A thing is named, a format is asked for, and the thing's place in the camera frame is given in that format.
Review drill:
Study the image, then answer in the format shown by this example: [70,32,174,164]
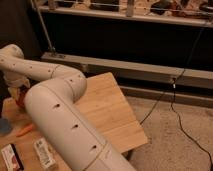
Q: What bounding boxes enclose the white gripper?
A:
[3,71,30,100]

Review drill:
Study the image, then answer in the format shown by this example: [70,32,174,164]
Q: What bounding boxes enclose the red ceramic bowl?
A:
[16,88,29,108]

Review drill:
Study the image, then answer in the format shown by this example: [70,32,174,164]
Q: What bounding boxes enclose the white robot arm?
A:
[0,44,136,171]

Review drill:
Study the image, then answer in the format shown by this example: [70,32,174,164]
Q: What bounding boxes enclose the blue round object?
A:
[0,118,12,135]

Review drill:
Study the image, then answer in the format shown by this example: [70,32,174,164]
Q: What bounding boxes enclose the red and white card box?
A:
[1,144,24,171]

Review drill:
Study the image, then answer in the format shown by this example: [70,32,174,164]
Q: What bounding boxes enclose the wooden table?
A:
[0,73,147,171]

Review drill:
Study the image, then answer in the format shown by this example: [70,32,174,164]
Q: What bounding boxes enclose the grey baseboard heater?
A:
[41,52,213,89]

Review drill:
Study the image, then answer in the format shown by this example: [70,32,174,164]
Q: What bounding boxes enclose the metal window rail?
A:
[32,0,56,56]

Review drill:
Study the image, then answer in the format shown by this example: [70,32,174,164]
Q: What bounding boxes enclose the black cable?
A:
[139,24,213,168]

